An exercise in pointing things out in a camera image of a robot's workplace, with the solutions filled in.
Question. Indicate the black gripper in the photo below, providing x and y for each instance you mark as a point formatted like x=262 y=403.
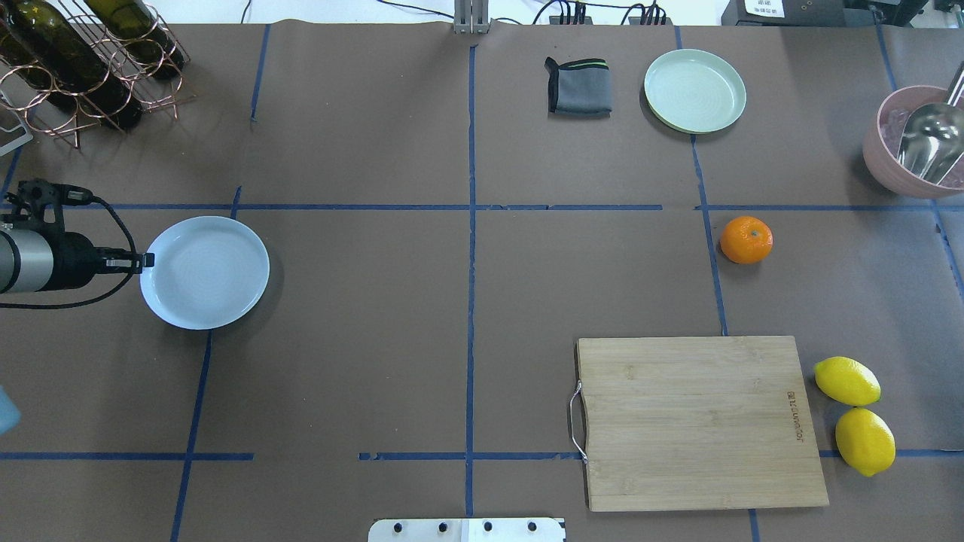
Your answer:
x=74 y=261

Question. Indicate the orange fruit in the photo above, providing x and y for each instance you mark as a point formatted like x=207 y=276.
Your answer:
x=746 y=240

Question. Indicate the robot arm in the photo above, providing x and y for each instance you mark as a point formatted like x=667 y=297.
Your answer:
x=40 y=254

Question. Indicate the light blue plate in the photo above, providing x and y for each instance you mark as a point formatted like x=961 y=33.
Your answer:
x=208 y=272

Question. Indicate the white metal mounting plate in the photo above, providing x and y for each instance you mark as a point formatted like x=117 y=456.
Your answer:
x=469 y=529

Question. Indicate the light green plate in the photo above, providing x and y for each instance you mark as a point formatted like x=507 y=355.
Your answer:
x=694 y=91

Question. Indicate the dark green wine bottle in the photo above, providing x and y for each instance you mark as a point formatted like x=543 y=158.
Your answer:
x=73 y=63

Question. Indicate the folded grey cloth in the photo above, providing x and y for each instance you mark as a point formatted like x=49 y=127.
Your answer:
x=580 y=88

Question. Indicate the bamboo cutting board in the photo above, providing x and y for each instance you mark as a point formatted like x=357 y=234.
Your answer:
x=696 y=423

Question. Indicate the upper yellow lemon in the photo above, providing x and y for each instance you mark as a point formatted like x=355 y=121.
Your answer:
x=848 y=381

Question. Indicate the yellow lemon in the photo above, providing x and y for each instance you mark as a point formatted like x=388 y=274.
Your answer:
x=865 y=441
x=848 y=381

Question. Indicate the lower yellow lemon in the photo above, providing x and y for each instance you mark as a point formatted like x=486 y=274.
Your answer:
x=865 y=441

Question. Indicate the pink bowl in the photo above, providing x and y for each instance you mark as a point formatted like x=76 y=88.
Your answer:
x=882 y=141

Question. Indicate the metal scoop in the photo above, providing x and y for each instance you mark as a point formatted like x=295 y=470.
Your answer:
x=932 y=139

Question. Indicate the copper wire bottle rack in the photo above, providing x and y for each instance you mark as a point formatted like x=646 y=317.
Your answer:
x=39 y=117

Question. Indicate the grey camera post bracket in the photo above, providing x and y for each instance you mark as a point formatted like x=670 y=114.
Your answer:
x=471 y=17

